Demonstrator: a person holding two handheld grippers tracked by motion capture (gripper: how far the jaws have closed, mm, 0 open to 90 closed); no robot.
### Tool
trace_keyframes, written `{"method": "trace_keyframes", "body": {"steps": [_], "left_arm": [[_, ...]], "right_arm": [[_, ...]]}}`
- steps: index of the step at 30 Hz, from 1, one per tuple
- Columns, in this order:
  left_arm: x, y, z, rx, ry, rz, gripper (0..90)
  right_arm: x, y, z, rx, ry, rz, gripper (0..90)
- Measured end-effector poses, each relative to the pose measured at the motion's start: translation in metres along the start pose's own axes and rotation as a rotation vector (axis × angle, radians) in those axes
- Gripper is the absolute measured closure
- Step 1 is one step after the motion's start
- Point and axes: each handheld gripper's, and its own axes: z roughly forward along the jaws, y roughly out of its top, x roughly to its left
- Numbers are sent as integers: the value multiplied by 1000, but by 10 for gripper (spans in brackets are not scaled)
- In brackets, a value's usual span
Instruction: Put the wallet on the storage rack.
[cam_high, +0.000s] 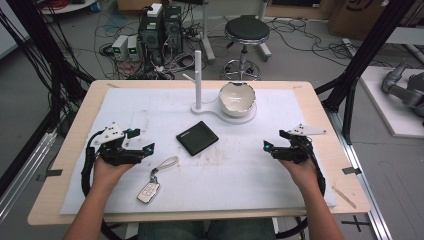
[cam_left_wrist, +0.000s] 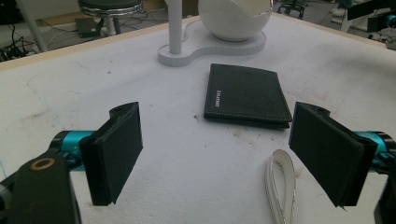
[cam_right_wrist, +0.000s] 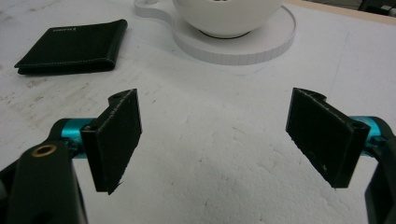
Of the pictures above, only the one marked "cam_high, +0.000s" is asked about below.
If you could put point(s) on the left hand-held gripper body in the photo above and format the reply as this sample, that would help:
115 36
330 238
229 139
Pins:
116 155

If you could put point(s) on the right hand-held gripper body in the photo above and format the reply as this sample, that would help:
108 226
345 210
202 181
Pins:
295 151

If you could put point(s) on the person's left hand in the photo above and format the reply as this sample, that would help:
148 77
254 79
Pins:
106 175

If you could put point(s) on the person's right hand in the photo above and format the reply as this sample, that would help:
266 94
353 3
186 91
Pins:
305 175

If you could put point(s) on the black leather wallet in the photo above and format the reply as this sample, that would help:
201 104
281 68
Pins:
197 138

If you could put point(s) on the white eggshell-shaped bowl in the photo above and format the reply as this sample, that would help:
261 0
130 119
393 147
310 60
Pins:
237 98

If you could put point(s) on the black tape piece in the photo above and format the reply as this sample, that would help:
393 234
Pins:
53 173
351 170

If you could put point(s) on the white foam mat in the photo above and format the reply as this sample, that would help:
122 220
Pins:
216 180

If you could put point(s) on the thin wooden stick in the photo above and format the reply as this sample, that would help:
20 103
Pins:
344 197

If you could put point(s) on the white power supply box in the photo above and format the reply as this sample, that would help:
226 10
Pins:
133 46
119 46

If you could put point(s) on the black computer tower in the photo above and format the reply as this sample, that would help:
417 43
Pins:
173 28
151 40

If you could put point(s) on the white floor board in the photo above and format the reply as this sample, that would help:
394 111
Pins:
380 110

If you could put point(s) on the grey metal stand leg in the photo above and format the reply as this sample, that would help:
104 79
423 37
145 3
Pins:
207 40
265 40

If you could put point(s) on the person's legs in jeans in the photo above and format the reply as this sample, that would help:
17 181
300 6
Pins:
206 230

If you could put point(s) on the white power strip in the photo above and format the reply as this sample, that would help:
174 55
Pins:
350 46

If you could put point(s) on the black round stool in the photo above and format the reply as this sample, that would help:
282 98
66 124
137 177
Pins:
247 30

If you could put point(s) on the white box device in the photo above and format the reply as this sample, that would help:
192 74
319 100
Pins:
154 10

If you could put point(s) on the brown cardboard box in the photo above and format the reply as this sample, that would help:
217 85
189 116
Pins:
360 18

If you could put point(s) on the white round table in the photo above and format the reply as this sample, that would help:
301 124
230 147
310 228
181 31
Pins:
70 6

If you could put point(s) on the aluminium rail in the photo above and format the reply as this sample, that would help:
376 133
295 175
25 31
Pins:
363 186
26 173

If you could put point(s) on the white post stand with base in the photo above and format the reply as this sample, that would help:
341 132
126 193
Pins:
198 80

